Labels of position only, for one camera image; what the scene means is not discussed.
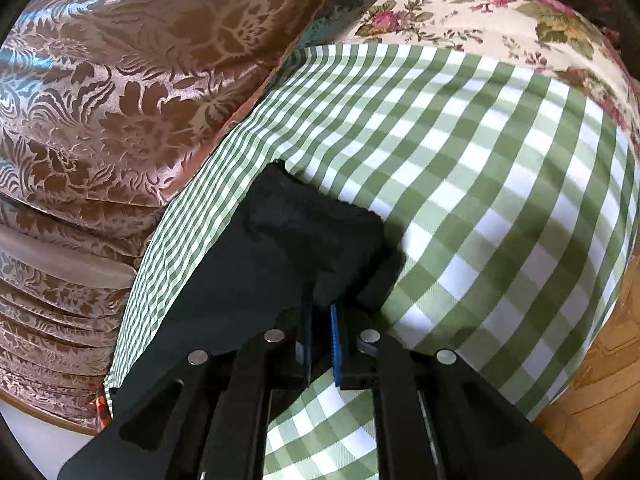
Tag black pants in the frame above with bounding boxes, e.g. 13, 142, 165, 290
107, 160, 387, 428

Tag orange patterned cloth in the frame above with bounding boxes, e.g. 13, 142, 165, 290
94, 394, 112, 432

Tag green checkered bed sheet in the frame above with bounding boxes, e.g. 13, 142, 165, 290
102, 42, 640, 480

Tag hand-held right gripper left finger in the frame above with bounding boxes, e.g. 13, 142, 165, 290
56, 303, 315, 480

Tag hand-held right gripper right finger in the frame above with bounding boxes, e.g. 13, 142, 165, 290
329, 304, 584, 480

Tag cream floral pillow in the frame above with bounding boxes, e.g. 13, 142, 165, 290
345, 0, 640, 148

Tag beige curtain tieback band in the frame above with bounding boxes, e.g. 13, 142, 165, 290
0, 222, 137, 292

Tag brown floral curtain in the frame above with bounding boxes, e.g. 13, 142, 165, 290
0, 0, 352, 436

